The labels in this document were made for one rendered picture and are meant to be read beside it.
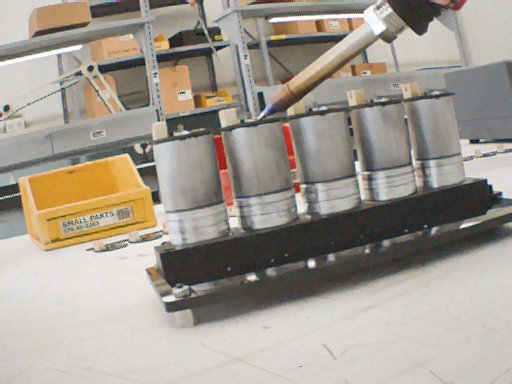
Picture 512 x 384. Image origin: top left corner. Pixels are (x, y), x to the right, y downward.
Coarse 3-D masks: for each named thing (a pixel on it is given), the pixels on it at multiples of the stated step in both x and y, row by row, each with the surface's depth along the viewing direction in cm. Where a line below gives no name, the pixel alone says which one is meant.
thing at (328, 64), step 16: (384, 0) 22; (368, 16) 22; (384, 16) 22; (368, 32) 23; (384, 32) 22; (400, 32) 23; (336, 48) 24; (352, 48) 23; (320, 64) 24; (336, 64) 24; (304, 80) 24; (320, 80) 24; (272, 96) 25; (288, 96) 25; (304, 96) 25
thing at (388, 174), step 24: (360, 120) 28; (384, 120) 27; (360, 144) 28; (384, 144) 27; (408, 144) 28; (360, 168) 29; (384, 168) 27; (408, 168) 28; (384, 192) 28; (408, 192) 28
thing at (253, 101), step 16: (352, 0) 303; (224, 16) 286; (240, 16) 278; (256, 16) 301; (272, 16) 302; (288, 16) 305; (240, 32) 278; (240, 48) 279; (464, 48) 337; (464, 64) 337; (336, 80) 299; (256, 96) 282; (400, 96) 315; (256, 112) 282; (352, 128) 301; (352, 144) 306
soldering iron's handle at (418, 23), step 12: (396, 0) 21; (408, 0) 21; (420, 0) 21; (456, 0) 21; (396, 12) 21; (408, 12) 21; (420, 12) 21; (432, 12) 21; (444, 12) 22; (408, 24) 21; (420, 24) 22
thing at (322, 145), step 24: (288, 120) 28; (312, 120) 27; (336, 120) 27; (312, 144) 27; (336, 144) 27; (312, 168) 27; (336, 168) 27; (312, 192) 27; (336, 192) 27; (312, 216) 27
